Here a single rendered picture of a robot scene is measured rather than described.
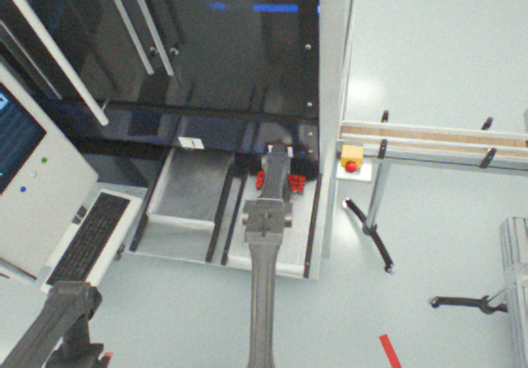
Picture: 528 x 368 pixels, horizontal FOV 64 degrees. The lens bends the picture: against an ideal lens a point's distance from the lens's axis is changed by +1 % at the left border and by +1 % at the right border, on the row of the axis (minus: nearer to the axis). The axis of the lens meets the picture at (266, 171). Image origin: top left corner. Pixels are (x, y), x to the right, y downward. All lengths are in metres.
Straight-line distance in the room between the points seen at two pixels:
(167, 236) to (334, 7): 0.98
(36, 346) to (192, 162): 0.99
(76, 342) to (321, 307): 1.46
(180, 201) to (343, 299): 1.10
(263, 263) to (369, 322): 1.51
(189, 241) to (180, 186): 0.24
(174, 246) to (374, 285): 1.20
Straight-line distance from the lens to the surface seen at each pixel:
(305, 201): 1.53
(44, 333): 0.93
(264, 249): 0.83
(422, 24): 3.62
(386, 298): 2.34
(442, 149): 1.65
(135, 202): 1.77
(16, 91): 1.53
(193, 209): 1.58
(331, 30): 1.07
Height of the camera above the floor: 2.23
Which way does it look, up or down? 57 degrees down
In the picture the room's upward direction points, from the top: 12 degrees counter-clockwise
